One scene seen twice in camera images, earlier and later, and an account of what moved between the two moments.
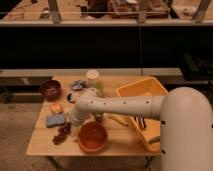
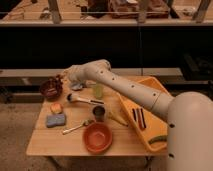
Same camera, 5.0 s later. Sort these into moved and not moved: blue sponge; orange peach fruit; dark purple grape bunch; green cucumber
Moved: dark purple grape bunch
Not moved: blue sponge; green cucumber; orange peach fruit
